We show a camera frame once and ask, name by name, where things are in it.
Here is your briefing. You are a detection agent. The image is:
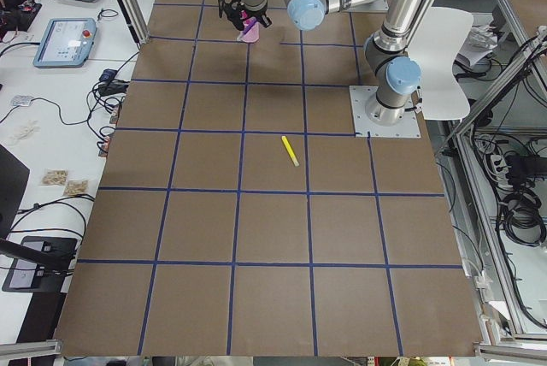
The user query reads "white plastic chair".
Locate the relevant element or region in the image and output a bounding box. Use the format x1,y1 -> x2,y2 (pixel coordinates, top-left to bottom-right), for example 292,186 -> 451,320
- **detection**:
407,7 -> 473,121

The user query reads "pink mesh cup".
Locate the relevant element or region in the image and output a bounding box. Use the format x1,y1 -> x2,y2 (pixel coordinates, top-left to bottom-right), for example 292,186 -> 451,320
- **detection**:
240,23 -> 260,44

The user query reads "yellow pen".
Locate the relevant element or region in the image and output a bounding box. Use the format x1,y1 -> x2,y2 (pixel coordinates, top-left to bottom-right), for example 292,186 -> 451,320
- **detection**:
281,135 -> 300,167

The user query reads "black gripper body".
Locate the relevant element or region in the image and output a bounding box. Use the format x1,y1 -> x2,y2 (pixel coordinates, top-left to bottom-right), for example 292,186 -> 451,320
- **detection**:
217,0 -> 244,29
241,5 -> 272,28

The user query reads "bag of wooden pieces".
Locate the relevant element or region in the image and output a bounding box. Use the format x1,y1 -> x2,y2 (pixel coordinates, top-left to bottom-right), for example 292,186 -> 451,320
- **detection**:
40,169 -> 69,186
63,180 -> 89,197

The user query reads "purple pen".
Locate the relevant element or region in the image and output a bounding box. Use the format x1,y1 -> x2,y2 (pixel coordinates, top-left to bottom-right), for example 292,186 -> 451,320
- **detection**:
242,17 -> 257,35

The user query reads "black camera stand base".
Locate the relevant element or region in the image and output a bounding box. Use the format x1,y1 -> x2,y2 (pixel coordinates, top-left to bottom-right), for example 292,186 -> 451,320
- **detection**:
1,236 -> 77,292

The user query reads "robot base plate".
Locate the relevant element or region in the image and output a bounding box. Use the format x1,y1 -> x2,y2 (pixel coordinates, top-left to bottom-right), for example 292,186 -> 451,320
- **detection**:
349,86 -> 421,139

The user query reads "teach pendant tablet near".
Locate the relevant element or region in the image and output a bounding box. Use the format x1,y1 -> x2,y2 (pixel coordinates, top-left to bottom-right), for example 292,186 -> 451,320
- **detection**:
33,18 -> 97,68

